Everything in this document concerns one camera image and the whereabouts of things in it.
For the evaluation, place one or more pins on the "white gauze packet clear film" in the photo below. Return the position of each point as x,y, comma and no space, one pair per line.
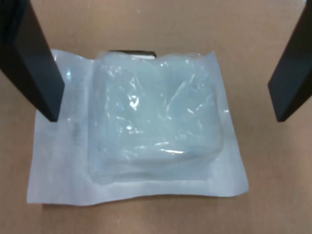
146,122

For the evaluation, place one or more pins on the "brown cardboard sheet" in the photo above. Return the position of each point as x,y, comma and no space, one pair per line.
156,219

